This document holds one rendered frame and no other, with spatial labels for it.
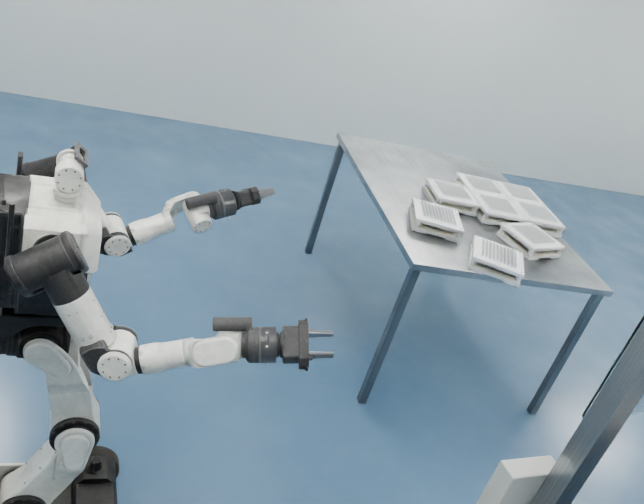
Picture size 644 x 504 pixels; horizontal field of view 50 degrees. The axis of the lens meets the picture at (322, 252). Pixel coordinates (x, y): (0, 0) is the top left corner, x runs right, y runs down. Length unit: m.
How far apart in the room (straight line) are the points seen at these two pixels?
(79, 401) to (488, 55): 5.56
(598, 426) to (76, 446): 1.43
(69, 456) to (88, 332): 0.65
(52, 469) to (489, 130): 5.81
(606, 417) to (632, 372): 0.13
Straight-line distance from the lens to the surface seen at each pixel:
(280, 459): 3.18
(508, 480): 1.87
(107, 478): 2.68
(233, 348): 1.67
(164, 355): 1.72
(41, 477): 2.39
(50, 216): 1.75
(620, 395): 1.74
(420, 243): 3.32
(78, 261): 1.62
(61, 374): 2.05
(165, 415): 3.23
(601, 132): 8.10
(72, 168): 1.73
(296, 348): 1.70
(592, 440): 1.81
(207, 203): 2.18
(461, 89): 6.98
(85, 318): 1.67
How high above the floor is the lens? 2.24
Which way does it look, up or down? 28 degrees down
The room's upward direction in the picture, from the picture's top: 18 degrees clockwise
